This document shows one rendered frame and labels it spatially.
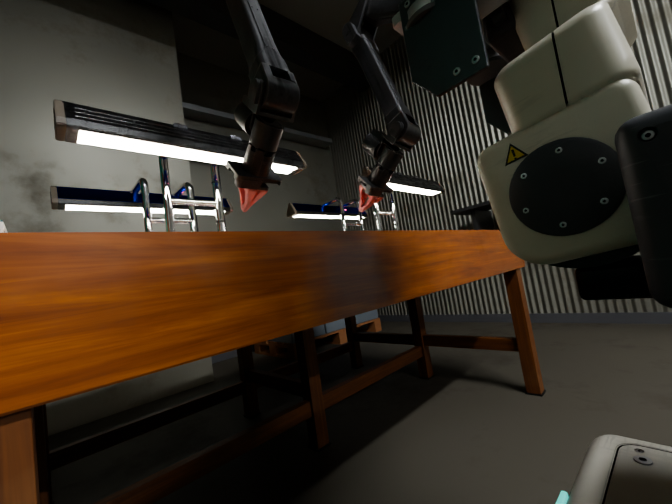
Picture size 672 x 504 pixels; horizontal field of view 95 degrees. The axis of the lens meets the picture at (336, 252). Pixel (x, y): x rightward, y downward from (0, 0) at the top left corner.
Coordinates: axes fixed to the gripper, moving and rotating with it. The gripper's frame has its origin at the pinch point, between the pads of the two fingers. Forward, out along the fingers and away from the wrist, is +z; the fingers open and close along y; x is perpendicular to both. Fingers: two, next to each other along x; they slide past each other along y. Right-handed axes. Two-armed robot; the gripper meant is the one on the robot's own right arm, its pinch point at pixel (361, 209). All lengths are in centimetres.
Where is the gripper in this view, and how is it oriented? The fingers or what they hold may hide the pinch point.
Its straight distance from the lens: 95.2
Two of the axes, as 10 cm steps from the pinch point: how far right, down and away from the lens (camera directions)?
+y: -7.2, 0.5, -6.9
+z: -4.2, 7.6, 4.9
